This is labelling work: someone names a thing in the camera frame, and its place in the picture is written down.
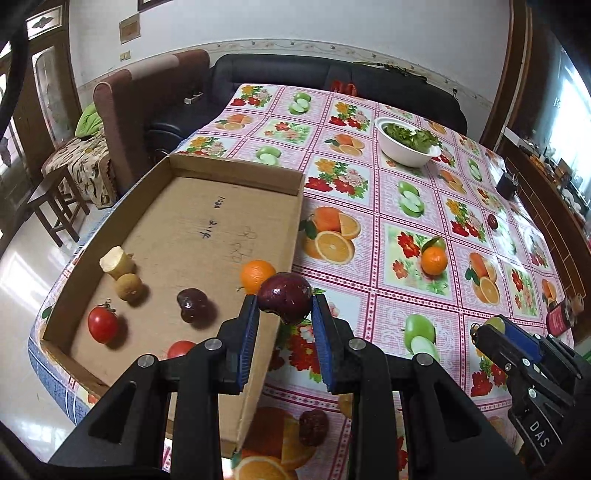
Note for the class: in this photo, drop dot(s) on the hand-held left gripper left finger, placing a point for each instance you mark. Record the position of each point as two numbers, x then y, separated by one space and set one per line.
249 341

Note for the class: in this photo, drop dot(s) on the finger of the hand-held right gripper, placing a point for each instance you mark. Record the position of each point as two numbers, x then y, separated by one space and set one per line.
524 341
508 360

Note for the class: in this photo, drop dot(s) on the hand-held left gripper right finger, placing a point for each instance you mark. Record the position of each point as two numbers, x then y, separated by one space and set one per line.
323 350

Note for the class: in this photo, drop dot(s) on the green grape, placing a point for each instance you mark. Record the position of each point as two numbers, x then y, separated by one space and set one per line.
493 323

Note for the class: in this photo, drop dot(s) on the plain orange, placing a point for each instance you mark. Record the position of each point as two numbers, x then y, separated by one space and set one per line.
256 274

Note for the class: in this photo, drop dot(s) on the wrinkled dark red fruit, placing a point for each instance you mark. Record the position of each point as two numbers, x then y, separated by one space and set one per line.
314 427

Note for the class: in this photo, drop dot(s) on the orange with green leaf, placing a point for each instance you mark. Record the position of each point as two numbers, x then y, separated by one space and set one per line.
434 261

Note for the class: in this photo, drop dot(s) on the shallow cardboard box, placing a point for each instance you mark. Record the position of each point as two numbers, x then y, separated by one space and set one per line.
194 230

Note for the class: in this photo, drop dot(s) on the small dark red plum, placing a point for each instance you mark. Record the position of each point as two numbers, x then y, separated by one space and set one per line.
492 221

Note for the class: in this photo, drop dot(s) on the brown longan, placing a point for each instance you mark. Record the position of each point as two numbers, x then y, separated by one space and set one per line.
130 287

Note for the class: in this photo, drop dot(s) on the red tomato with stem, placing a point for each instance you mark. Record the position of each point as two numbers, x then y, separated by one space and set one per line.
102 324

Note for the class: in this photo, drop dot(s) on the pale cut yam piece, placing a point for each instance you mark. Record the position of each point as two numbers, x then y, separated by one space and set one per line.
115 263

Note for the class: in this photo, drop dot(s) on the dark red labelled jar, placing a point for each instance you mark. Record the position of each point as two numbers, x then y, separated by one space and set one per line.
558 318

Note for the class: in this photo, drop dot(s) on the brown lidded jar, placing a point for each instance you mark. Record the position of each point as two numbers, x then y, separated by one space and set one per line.
577 302

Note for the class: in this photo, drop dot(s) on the small black container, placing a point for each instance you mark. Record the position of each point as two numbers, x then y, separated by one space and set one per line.
508 184

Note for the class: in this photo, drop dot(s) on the wooden sideboard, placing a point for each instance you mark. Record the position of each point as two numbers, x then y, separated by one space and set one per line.
549 184

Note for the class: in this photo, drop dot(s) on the white bowl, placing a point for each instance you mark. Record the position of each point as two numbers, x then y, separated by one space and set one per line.
406 150

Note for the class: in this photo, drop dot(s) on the green leafy lettuce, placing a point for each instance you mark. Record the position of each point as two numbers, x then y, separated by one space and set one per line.
411 134

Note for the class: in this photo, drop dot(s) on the wooden stool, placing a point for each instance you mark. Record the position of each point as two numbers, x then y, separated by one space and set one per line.
55 203

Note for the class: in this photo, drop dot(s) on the floral patterned blanket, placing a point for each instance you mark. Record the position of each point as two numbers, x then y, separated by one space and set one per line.
78 161

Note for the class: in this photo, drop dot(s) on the brown armchair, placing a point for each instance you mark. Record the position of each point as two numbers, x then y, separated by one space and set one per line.
138 101

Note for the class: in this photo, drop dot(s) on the red item on sofa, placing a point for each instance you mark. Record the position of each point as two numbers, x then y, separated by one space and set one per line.
344 86

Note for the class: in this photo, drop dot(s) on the green cloth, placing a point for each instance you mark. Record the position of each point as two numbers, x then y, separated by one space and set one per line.
87 123

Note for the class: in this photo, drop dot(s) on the black leather sofa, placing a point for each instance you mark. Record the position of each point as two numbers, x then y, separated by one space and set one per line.
300 69

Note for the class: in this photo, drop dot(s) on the wooden glass door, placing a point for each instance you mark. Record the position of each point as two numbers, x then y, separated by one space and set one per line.
27 115

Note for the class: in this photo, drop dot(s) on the small wall plaque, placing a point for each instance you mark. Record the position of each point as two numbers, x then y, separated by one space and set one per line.
130 27

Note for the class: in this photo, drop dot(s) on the framed wall painting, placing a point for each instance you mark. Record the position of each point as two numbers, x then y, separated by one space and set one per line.
152 3

